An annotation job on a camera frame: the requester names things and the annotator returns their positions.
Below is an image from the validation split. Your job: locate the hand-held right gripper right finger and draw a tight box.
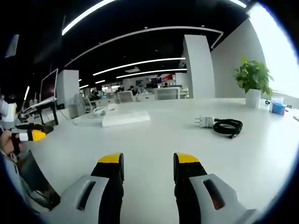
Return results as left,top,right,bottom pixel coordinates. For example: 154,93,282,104
173,152,260,224

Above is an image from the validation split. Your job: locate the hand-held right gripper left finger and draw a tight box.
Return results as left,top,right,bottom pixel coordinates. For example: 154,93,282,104
48,153,124,224

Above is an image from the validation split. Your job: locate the white charger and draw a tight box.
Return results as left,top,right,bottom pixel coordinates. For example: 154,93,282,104
194,114,215,129

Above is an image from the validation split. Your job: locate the white power strip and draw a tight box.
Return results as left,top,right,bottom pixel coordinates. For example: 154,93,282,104
101,110,151,127

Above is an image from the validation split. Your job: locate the white desk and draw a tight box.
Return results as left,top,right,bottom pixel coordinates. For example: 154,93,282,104
22,97,299,224

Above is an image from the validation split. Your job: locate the person's left hand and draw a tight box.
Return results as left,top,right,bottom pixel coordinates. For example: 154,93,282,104
0,129,25,156

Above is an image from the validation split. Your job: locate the monitor on stand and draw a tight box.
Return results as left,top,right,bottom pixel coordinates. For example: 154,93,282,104
30,68,59,126

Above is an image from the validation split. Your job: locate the white pillar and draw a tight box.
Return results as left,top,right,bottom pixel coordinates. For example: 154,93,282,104
182,34,215,99
56,69,80,109

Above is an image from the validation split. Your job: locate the blue tissue box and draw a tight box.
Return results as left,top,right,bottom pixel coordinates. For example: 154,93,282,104
271,96,287,116

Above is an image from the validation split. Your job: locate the green potted plant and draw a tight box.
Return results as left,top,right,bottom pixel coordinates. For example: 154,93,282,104
233,56,274,109

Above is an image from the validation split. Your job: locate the white power strip cable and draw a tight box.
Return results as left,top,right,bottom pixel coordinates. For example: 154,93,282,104
72,103,119,126

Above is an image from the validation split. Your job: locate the black coiled cable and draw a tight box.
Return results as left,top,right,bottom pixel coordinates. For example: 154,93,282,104
213,119,243,140

